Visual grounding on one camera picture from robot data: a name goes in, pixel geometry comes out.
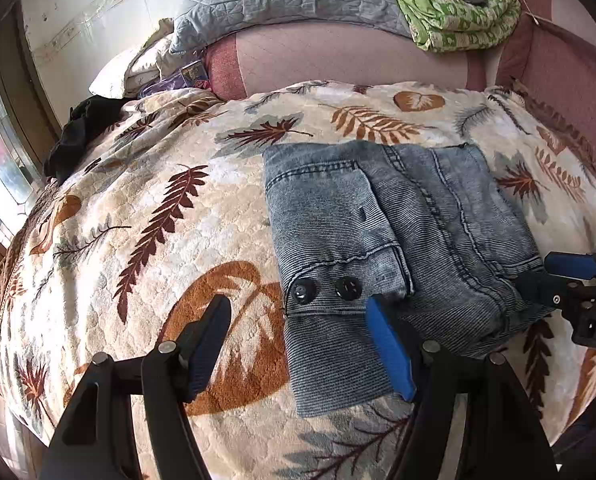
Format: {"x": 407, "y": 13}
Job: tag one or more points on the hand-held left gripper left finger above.
{"x": 205, "y": 355}

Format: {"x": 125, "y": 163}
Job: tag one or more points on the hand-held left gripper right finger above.
{"x": 390, "y": 350}

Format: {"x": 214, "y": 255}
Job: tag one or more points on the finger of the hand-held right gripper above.
{"x": 537, "y": 290}
{"x": 570, "y": 265}

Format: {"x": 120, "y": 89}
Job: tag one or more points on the grey-blue denim pants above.
{"x": 338, "y": 210}

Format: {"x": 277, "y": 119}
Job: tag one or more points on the cream leaf-print blanket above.
{"x": 128, "y": 210}

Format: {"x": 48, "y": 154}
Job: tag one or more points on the brown fringed bedspread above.
{"x": 8, "y": 270}

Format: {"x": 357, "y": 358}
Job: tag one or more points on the black cloth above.
{"x": 78, "y": 130}

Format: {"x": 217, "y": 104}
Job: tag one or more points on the green patterned cloth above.
{"x": 452, "y": 20}

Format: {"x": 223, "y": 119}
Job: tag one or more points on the stained glass window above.
{"x": 3, "y": 170}

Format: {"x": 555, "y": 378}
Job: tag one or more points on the purple packet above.
{"x": 188, "y": 75}

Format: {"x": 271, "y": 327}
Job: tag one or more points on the cream pillow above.
{"x": 128, "y": 70}

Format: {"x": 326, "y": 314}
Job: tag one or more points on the pink padded bed headboard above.
{"x": 328, "y": 55}

